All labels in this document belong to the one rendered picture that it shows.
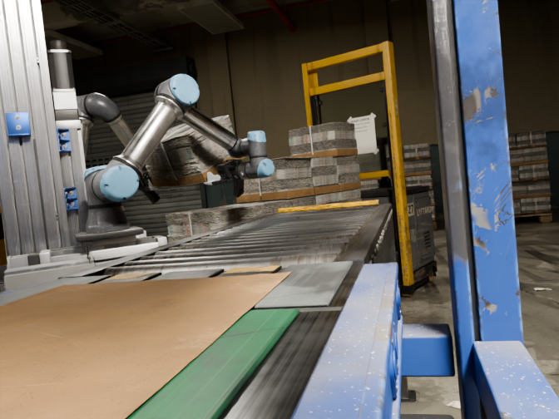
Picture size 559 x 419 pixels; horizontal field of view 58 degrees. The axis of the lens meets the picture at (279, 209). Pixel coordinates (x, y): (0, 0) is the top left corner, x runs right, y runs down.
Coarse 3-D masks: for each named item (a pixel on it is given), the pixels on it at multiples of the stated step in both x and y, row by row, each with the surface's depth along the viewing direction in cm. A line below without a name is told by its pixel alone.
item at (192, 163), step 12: (216, 120) 231; (228, 120) 237; (192, 132) 222; (168, 144) 228; (180, 144) 223; (192, 144) 220; (204, 144) 226; (216, 144) 231; (180, 156) 227; (192, 156) 221; (204, 156) 225; (216, 156) 231; (228, 156) 236; (180, 168) 230; (192, 168) 225; (204, 168) 224
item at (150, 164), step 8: (176, 128) 250; (184, 128) 245; (160, 152) 234; (152, 160) 240; (160, 160) 237; (152, 168) 242; (160, 168) 239; (152, 176) 245; (160, 176) 242; (168, 176) 238
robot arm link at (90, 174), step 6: (90, 168) 177; (96, 168) 177; (102, 168) 177; (84, 174) 180; (90, 174) 177; (84, 180) 181; (90, 180) 176; (90, 186) 176; (90, 192) 177; (90, 198) 178; (96, 198) 176; (90, 204) 178; (96, 204) 177; (102, 204) 177
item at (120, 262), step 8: (256, 216) 209; (264, 216) 204; (232, 224) 176; (208, 232) 155; (216, 232) 153; (184, 240) 136; (160, 248) 123; (168, 248) 122; (128, 256) 112; (136, 256) 110; (104, 264) 102; (112, 264) 100; (120, 264) 101; (80, 272) 94; (88, 272) 93; (96, 272) 94
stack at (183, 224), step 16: (208, 208) 277; (224, 208) 259; (240, 208) 250; (256, 208) 260; (272, 208) 271; (176, 224) 255; (192, 224) 248; (208, 224) 241; (224, 224) 240; (176, 240) 255
